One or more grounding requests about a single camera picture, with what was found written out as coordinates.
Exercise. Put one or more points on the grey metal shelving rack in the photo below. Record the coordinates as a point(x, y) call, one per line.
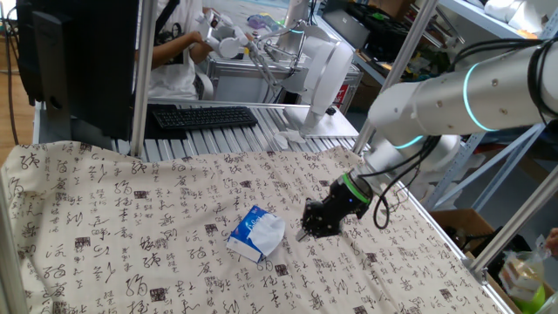
point(479, 15)

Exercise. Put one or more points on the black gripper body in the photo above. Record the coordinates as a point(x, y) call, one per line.
point(346, 202)

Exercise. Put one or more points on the aluminium framed case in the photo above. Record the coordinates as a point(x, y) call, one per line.
point(244, 87)

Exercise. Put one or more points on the black computer monitor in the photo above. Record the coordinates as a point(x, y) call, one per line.
point(100, 65)

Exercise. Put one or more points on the white foam packing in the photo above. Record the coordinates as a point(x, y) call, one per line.
point(418, 189)

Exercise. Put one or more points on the clear plastic food bag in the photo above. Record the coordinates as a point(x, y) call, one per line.
point(521, 275)

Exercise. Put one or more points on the black keyboard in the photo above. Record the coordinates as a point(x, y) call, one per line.
point(205, 118)

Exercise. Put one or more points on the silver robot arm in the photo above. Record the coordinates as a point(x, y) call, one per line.
point(457, 104)

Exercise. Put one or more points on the white plastic bundle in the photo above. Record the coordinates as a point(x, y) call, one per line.
point(523, 8)

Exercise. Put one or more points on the bare-armed seated person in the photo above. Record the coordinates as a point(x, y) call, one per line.
point(553, 242)

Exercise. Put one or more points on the white paper napkin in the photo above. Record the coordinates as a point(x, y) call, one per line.
point(268, 235)

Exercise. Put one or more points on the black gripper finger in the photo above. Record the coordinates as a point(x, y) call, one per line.
point(313, 216)
point(329, 231)

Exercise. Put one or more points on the purple blue plastic toy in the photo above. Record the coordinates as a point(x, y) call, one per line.
point(261, 22)

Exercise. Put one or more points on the blue tissue pack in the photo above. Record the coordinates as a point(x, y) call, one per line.
point(247, 223)

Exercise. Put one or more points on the crumpled white tissue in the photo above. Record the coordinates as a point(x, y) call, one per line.
point(287, 137)

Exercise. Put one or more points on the aluminium table edge rail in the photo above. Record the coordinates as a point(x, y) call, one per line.
point(438, 227)

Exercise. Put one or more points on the red label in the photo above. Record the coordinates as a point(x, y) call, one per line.
point(342, 97)

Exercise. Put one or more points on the white chair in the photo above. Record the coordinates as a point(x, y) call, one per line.
point(206, 87)

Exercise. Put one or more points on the aluminium frame post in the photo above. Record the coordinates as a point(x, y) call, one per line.
point(8, 261)
point(144, 78)
point(414, 35)
point(514, 222)

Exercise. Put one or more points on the calligraphy print tablecloth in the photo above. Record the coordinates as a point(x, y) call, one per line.
point(131, 218)

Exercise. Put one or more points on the black desk mat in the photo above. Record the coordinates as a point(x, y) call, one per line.
point(165, 134)

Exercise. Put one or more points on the person in printed white t-shirt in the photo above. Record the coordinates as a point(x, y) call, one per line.
point(174, 78)

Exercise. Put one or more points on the brown cardboard box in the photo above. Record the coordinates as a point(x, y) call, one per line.
point(457, 220)

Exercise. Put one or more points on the black open tool case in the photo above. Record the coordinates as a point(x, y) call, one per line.
point(383, 30)

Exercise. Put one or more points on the aluminium horizontal bar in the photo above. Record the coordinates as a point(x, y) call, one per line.
point(240, 104)

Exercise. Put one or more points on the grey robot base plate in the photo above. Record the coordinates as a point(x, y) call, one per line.
point(335, 126)

